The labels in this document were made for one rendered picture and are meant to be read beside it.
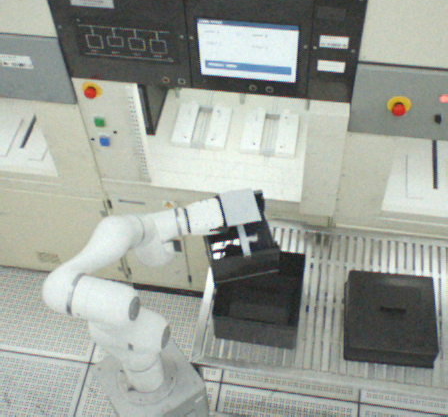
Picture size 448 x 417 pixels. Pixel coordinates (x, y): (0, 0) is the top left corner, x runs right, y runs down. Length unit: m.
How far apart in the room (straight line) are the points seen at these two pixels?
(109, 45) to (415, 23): 0.87
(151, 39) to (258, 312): 0.99
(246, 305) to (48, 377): 1.18
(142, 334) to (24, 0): 1.00
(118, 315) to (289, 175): 1.20
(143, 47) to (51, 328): 1.68
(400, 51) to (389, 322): 0.88
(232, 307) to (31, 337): 1.25
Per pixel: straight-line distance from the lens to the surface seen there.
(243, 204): 2.01
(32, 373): 3.28
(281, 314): 2.40
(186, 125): 2.72
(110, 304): 1.57
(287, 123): 2.71
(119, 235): 1.63
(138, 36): 2.05
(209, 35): 1.99
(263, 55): 2.00
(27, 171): 2.77
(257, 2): 1.89
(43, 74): 2.27
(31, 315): 3.41
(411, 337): 2.31
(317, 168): 2.28
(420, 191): 2.60
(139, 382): 2.22
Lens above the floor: 2.92
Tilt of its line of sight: 54 degrees down
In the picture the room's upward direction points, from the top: 3 degrees counter-clockwise
